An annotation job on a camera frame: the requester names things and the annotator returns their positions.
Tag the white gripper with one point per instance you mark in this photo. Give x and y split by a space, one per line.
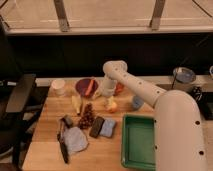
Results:
107 90

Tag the white plastic cup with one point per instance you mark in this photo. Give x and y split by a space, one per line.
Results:
58 85

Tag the orange carrot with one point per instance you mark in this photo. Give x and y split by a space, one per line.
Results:
89 88

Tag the black-handled knife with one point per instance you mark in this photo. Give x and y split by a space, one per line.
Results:
63 146

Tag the black chair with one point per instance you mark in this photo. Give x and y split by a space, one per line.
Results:
12 111

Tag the yellow-red apple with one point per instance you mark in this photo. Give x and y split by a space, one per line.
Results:
112 107

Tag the purple bowl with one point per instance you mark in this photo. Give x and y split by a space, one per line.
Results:
82 85

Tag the orange-red bowl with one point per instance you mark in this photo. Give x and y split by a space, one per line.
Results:
119 88

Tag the grey metal bowl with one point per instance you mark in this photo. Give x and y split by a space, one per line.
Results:
184 75

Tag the small grey block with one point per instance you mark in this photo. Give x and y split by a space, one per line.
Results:
67 120

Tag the blue sponge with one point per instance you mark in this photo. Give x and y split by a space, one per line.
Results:
108 128

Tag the blue-grey cloth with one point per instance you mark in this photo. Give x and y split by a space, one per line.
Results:
75 140

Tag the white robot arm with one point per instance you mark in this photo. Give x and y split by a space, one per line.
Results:
178 134

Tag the bunch of dark grapes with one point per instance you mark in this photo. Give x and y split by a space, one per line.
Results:
87 118

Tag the green plastic tray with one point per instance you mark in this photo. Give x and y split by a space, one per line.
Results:
137 146

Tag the blue cup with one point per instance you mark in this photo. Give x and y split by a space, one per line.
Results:
137 102

